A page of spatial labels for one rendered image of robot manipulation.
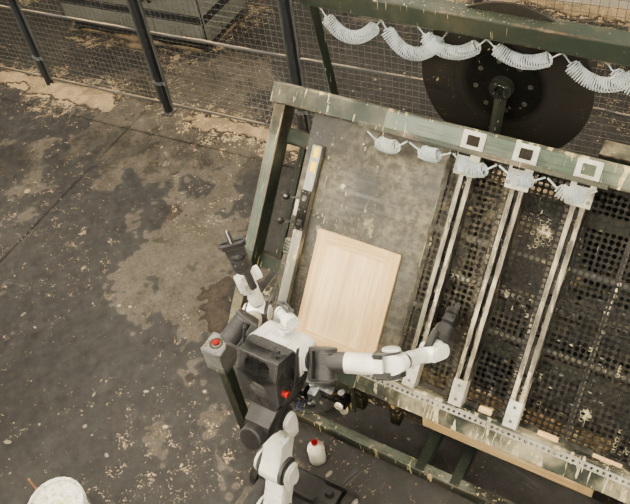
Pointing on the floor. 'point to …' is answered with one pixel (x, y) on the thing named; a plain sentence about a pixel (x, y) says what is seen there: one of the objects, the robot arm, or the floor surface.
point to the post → (235, 396)
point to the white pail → (59, 492)
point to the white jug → (316, 452)
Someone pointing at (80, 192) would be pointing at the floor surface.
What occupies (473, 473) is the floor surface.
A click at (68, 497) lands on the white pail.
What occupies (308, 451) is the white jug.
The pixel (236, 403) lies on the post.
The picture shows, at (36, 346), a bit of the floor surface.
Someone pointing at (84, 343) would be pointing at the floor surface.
